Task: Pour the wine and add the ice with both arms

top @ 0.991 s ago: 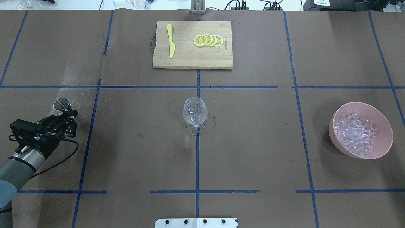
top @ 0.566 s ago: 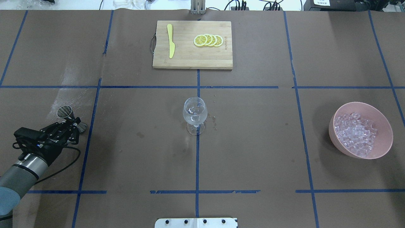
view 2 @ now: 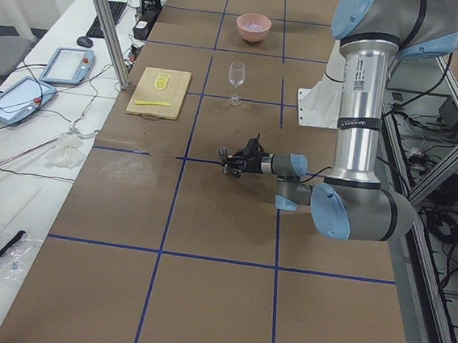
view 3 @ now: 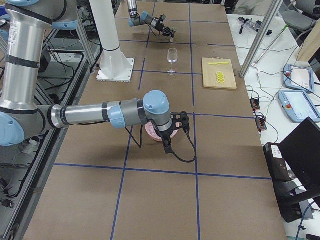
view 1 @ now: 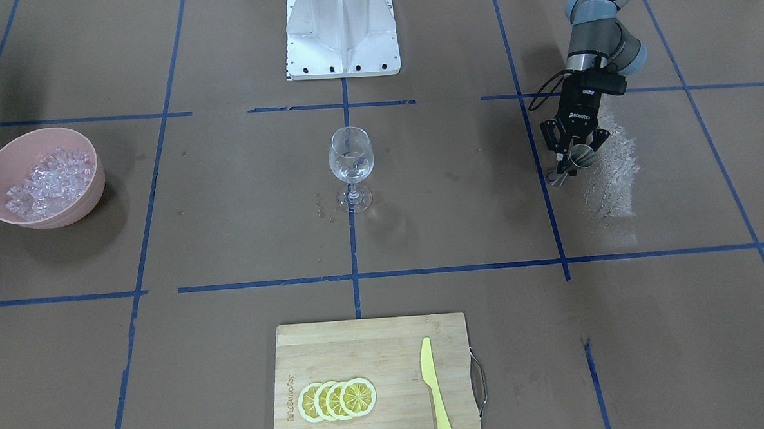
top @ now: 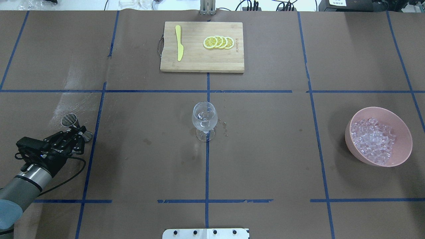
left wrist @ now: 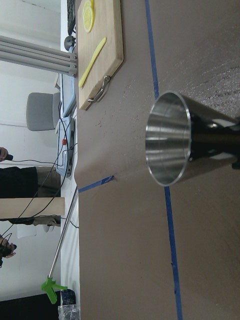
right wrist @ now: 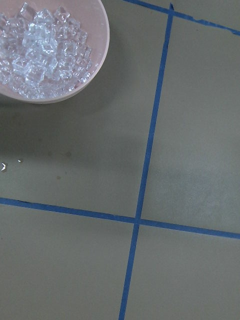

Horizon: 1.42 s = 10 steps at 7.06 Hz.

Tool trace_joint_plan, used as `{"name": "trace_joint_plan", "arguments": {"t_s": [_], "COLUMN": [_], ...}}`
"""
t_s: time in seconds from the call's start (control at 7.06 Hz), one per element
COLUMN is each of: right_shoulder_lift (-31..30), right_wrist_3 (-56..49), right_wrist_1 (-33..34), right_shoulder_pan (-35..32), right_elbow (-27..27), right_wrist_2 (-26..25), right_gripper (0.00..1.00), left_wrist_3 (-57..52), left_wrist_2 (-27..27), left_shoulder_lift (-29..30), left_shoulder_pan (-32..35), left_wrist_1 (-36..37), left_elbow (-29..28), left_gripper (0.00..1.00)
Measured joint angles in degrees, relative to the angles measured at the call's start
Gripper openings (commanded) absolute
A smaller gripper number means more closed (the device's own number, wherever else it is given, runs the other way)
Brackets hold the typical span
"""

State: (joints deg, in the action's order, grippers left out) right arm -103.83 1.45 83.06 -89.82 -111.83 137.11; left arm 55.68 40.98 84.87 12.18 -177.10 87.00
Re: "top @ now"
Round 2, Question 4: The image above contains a bamboo cutting board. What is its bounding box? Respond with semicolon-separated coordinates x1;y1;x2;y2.
160;21;245;74

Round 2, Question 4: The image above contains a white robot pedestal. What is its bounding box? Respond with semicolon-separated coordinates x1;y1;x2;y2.
162;228;250;239

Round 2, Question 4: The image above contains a yellow plastic knife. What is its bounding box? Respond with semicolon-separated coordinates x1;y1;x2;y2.
175;25;185;61

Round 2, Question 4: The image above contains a pile of clear ice cubes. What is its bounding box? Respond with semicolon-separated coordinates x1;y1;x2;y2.
350;118;397;165

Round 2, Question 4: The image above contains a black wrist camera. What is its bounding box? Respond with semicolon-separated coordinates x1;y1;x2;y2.
16;137;46;156

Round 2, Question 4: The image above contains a clear wine glass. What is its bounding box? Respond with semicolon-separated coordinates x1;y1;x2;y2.
192;101;218;142

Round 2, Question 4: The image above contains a steel jigger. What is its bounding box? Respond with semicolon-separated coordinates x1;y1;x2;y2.
61;113;94;143

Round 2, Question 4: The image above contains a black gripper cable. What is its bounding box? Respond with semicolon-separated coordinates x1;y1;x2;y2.
15;151;87;196

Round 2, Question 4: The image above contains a black box device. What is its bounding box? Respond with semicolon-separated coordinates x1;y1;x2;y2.
318;0;382;12

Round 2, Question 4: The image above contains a pink bowl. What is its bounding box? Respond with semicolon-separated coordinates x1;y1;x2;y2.
345;107;413;167

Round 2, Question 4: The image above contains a lemon slice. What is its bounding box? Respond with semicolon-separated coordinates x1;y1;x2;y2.
203;36;218;49
213;36;225;48
216;36;228;49
223;37;235;49

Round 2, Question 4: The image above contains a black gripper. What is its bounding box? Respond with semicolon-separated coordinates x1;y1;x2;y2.
42;126;87;156

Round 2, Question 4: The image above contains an aluminium frame post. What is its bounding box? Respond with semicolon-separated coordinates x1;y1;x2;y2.
200;0;216;16

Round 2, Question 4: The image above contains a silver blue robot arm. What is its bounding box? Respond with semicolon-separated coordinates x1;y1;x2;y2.
0;126;93;239

